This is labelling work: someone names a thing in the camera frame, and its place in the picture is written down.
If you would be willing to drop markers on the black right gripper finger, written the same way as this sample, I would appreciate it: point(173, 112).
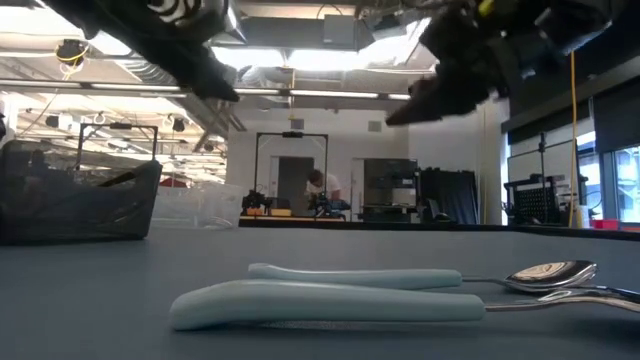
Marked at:
point(450, 102)
point(445, 77)

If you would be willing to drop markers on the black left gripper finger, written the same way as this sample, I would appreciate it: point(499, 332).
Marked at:
point(205, 75)

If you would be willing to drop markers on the frosted plastic bin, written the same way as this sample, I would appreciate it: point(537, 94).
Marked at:
point(50, 215)

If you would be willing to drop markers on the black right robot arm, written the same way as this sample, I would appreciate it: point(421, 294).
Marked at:
point(580, 20)

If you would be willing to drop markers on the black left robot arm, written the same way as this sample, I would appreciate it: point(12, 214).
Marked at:
point(100, 15)

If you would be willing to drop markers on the small distant robot arm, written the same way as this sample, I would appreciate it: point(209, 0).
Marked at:
point(320, 205)
point(256, 200)

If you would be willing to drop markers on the yellow gripper tag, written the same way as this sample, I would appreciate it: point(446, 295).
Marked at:
point(486, 7)

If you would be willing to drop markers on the black curtain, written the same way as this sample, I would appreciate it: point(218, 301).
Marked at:
point(455, 195)

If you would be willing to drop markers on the black cabinet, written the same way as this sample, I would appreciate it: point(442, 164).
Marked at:
point(390, 175)

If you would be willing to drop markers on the black stand pole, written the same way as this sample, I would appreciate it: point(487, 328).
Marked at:
point(542, 155)

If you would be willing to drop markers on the black chair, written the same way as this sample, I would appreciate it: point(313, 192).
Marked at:
point(440, 215)

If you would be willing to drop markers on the grey ceiling box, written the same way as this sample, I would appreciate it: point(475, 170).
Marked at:
point(340, 30)

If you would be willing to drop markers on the long ceiling light tube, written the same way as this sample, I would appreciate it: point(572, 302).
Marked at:
point(325, 93)

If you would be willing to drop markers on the clear plastic bin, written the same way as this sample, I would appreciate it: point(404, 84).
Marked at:
point(200, 205)

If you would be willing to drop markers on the black perforated cart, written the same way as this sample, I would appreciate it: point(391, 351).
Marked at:
point(535, 205)

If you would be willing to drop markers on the dark doorway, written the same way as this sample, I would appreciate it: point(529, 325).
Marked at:
point(295, 180)

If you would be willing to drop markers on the orange box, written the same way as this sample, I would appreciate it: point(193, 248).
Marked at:
point(255, 211)

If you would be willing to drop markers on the person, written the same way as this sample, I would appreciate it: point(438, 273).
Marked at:
point(327, 185)

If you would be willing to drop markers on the yellow box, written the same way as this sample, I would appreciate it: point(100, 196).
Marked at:
point(281, 212)

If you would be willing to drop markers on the distant work table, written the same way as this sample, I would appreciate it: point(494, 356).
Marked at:
point(300, 218)

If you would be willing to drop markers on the window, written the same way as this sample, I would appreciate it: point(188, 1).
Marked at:
point(627, 185)

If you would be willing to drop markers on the red bin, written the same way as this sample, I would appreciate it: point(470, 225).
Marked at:
point(605, 224)

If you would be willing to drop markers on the grey blue table mat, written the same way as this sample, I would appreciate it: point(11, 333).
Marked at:
point(100, 300)

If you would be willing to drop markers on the smooth silver round duct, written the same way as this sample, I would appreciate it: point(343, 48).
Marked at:
point(235, 20)

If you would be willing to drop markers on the corrugated silver duct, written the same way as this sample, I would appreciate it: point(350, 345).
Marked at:
point(135, 75)

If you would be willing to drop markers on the square wall vent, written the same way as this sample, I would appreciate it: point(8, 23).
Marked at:
point(375, 126)
point(297, 124)

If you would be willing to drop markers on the black metal frame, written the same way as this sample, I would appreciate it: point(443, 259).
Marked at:
point(122, 126)

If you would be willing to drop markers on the black gantry frame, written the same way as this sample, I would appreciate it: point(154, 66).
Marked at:
point(292, 134)

